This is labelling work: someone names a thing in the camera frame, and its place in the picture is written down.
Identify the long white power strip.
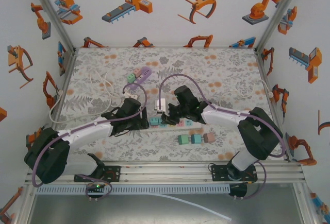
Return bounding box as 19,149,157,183
149,117,207,132

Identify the short purple power strip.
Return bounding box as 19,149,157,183
126,66,153,91

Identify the floral table mat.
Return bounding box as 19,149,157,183
58,47,288,162

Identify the circuit board with green light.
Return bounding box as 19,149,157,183
86,182,107,197

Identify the grey metal panel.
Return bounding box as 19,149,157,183
25,193,303,224

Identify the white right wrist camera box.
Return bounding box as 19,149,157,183
154,99,169,113

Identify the aluminium base rail bed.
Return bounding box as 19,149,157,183
24,161,306,185

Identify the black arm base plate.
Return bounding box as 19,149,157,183
210,164,258,183
74,165,122,183

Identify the white slotted cable duct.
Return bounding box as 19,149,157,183
35,184,231,195

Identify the aluminium side rail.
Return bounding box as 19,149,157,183
50,48,78,122
254,48,292,162

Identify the aluminium frame post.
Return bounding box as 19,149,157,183
254,0,306,53
25,0,78,55

